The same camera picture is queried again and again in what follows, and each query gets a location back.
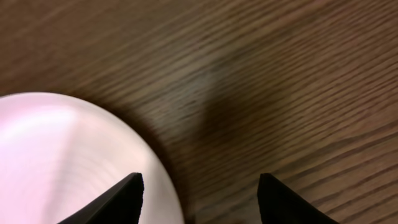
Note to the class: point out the pink plate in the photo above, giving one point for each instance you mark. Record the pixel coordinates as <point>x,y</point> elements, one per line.
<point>59,153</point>

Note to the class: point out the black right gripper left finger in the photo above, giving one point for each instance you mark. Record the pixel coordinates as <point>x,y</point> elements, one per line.
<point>122,203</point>

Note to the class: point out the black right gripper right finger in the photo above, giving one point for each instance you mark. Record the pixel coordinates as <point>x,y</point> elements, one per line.
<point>278,204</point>

